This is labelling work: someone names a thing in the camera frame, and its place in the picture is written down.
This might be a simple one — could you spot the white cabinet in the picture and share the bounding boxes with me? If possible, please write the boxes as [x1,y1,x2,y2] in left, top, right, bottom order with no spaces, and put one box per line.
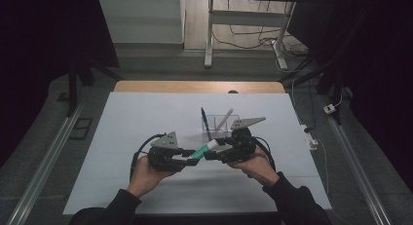
[97,0,186,45]

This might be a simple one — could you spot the white power strip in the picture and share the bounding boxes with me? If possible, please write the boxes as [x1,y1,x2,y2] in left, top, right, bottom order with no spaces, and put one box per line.
[300,124,319,151]

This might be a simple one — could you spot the person's left hand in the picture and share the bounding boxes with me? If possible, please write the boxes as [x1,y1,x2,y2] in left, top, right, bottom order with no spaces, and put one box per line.
[128,155,178,199]

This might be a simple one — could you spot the right hand-held gripper black cable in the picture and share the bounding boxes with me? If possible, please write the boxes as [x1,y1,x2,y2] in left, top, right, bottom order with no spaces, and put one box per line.
[251,135,278,172]

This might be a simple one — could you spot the black floor cables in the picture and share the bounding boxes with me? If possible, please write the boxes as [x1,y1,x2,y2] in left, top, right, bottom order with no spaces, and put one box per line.
[212,0,310,73]

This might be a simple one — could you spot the clear plastic pen organizer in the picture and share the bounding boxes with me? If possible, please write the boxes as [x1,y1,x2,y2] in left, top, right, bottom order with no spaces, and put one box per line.
[202,114,242,140]

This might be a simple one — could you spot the thin white cable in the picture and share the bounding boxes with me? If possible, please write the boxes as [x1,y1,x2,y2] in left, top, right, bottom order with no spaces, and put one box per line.
[316,138,331,195]

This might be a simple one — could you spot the white metal desk frame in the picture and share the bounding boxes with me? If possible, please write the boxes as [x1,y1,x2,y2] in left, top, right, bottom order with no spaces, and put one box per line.
[204,0,297,70]

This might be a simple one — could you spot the person's right hand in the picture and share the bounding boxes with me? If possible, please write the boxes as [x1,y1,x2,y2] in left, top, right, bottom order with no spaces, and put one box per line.
[226,146,281,187]

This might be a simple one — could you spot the white pen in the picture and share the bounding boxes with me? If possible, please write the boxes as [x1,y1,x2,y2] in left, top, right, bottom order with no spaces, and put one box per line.
[215,107,235,132]

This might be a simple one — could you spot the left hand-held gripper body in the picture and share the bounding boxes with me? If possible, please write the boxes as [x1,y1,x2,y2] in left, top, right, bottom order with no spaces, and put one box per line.
[148,131,183,172]

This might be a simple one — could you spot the aluminium floor rail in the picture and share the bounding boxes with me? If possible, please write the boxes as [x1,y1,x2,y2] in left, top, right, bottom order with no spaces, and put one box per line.
[325,116,393,225]
[6,101,86,225]

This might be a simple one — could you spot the blue pen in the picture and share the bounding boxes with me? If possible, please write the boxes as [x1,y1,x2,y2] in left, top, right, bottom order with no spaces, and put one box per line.
[200,106,214,142]

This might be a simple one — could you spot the green and white glue stick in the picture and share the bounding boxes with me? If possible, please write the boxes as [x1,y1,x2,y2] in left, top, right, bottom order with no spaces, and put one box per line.
[189,138,222,161]

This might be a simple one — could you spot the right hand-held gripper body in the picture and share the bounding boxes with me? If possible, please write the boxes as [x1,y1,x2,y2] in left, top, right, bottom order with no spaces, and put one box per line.
[221,117,267,165]

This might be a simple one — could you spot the black metal stand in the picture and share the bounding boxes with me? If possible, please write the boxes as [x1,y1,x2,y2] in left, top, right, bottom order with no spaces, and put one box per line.
[279,56,346,126]
[66,56,125,118]

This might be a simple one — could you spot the black rectangular floor frame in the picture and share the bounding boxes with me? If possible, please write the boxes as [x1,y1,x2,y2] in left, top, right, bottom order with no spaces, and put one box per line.
[68,117,94,141]

